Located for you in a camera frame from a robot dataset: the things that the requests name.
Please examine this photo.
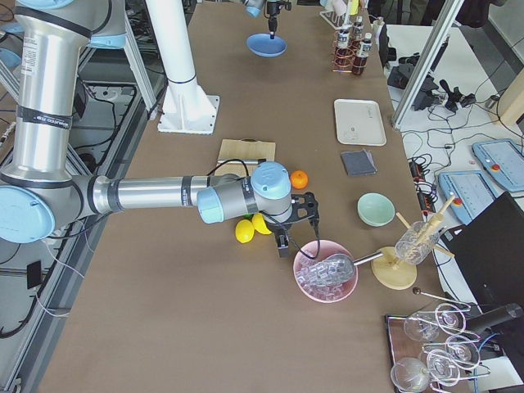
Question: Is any pink bowl with ice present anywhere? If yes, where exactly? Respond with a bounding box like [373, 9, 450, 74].
[293, 240, 359, 303]

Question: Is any blue plate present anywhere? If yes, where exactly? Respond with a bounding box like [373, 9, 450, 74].
[246, 34, 287, 57]

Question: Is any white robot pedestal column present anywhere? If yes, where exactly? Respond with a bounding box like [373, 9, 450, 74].
[147, 1, 219, 135]

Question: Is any copper wire bottle rack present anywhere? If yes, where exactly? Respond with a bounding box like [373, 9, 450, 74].
[332, 23, 364, 73]

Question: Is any teach pendant far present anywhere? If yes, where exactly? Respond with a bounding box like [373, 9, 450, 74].
[472, 138, 524, 192]

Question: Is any teach pendant near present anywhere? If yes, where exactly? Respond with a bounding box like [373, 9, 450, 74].
[438, 170, 499, 224]

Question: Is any teach pendant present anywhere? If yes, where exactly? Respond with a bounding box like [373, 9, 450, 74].
[438, 170, 499, 224]
[472, 138, 524, 192]

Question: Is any tea bottle front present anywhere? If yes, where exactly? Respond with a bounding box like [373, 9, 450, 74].
[351, 33, 373, 75]

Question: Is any wooden cup tree stand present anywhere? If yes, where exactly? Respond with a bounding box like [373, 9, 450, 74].
[372, 196, 455, 290]

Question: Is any yellow lemon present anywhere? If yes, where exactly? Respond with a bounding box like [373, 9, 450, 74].
[251, 213, 272, 235]
[235, 219, 255, 244]

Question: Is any yellow lemon lower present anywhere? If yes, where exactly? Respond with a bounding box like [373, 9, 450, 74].
[235, 219, 255, 244]

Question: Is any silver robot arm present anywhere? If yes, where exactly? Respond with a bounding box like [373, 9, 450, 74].
[1, 1, 319, 256]
[242, 0, 292, 39]

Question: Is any green bowl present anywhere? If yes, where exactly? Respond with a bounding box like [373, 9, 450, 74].
[357, 192, 395, 227]

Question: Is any orange fruit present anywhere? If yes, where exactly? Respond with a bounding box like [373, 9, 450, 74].
[290, 170, 309, 190]

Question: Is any cream rabbit tray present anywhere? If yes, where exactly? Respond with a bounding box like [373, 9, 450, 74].
[334, 98, 386, 147]

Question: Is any wooden cup rack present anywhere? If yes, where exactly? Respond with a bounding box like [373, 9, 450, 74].
[319, 0, 361, 30]

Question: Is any metal ice scoop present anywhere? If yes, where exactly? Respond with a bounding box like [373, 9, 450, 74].
[311, 251, 383, 286]

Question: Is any tea bottle middle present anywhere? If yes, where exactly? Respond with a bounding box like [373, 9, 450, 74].
[351, 16, 364, 47]

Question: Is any yellow lemon upper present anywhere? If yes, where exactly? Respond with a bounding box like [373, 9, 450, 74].
[251, 213, 272, 235]

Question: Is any aluminium frame post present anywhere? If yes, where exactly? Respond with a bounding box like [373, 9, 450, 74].
[391, 0, 463, 130]

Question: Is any grey folded cloth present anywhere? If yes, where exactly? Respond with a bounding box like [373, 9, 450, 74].
[341, 149, 377, 176]

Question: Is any glass cup on stand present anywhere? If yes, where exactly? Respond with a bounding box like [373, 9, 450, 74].
[395, 221, 440, 265]

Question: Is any wooden cutting board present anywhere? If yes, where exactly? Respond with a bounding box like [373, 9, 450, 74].
[218, 139, 276, 161]

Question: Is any wine glass rack tray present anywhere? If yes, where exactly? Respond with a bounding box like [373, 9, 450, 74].
[385, 301, 491, 392]

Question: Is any tea bottle back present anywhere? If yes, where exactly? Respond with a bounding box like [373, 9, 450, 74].
[335, 25, 350, 66]

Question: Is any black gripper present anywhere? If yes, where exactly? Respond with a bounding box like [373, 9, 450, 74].
[265, 192, 320, 258]
[264, 0, 292, 39]

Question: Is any black monitor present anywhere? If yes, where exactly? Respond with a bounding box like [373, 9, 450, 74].
[441, 192, 523, 305]

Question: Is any tea bottle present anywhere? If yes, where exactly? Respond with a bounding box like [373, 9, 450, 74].
[351, 33, 373, 75]
[335, 25, 350, 66]
[351, 16, 364, 47]

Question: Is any pink cup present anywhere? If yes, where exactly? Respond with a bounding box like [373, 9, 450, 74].
[330, 0, 348, 16]

